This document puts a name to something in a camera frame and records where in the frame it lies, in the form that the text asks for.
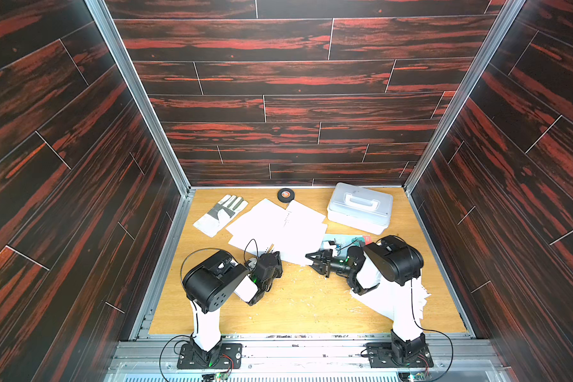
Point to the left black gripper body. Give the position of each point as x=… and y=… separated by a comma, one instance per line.
x=277, y=271

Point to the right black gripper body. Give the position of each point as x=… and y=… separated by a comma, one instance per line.
x=327, y=261

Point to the small teal cover notebook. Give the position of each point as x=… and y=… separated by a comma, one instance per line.
x=347, y=241

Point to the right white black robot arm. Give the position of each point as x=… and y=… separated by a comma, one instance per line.
x=384, y=275

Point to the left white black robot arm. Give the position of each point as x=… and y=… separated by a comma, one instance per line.
x=210, y=284

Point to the white plastic storage box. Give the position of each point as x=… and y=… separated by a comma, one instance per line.
x=360, y=208

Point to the black tape roll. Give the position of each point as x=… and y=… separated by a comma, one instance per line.
x=286, y=195

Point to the white grey work glove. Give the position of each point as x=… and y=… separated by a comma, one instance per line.
x=222, y=213

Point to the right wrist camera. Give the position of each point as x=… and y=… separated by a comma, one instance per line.
x=332, y=246

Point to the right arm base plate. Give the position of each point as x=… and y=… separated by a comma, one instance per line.
x=385, y=355

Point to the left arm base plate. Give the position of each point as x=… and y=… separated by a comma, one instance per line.
x=224, y=356

